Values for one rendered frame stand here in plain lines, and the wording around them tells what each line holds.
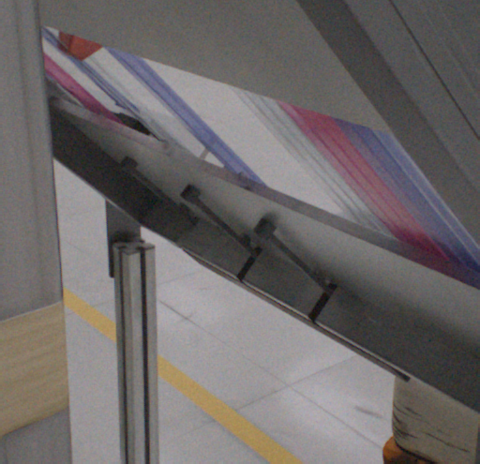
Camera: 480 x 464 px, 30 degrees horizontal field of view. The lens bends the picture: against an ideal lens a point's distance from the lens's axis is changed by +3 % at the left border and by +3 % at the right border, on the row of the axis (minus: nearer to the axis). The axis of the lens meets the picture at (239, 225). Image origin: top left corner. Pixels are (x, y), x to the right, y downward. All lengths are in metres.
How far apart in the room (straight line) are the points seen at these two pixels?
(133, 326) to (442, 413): 0.63
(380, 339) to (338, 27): 0.59
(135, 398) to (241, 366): 0.91
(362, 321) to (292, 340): 1.37
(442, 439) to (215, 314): 0.87
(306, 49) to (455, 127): 0.12
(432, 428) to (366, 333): 0.79
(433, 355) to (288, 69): 0.42
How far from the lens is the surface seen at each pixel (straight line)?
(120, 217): 1.12
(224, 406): 1.94
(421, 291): 0.65
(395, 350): 0.79
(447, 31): 0.25
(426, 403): 1.57
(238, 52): 0.42
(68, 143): 0.98
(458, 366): 0.76
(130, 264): 1.10
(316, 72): 0.38
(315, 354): 2.13
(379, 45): 0.23
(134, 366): 1.17
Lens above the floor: 1.09
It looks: 22 degrees down
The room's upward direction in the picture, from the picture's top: 1 degrees clockwise
